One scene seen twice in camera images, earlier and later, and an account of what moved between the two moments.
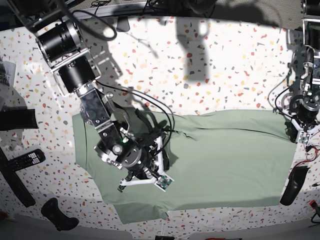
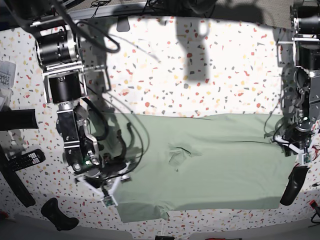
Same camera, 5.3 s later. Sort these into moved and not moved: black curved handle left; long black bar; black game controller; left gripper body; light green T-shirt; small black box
Moved: light green T-shirt; left gripper body
Not moved: small black box; black curved handle left; long black bar; black game controller
